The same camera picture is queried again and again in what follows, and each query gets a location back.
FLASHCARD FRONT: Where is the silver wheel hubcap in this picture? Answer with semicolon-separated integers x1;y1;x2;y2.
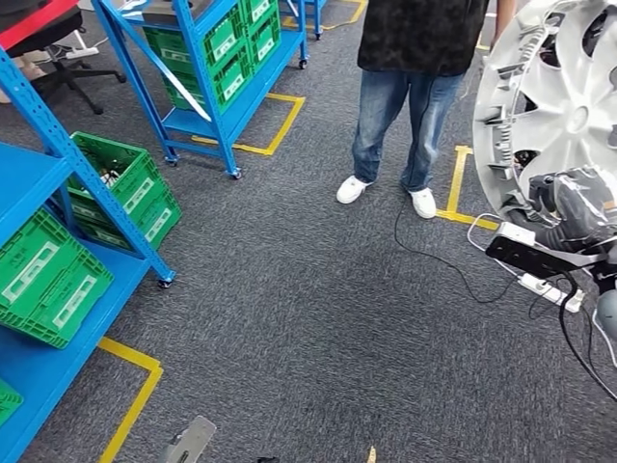
472;0;617;222

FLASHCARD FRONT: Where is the blue metal shelf rack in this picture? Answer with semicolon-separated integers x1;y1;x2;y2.
91;0;309;181
0;47;175;463
279;0;329;41

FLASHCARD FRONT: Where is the person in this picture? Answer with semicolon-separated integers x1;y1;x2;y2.
336;0;517;221
0;54;48;105

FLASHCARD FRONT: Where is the black robot left foot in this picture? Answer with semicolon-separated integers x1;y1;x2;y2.
161;415;217;463

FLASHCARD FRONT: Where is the black office chair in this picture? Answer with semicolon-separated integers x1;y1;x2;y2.
0;5;128;117

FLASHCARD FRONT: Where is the black floor cable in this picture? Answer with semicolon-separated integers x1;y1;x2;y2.
394;191;519;306

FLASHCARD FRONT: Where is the white floor cable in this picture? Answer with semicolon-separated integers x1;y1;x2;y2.
465;212;526;279

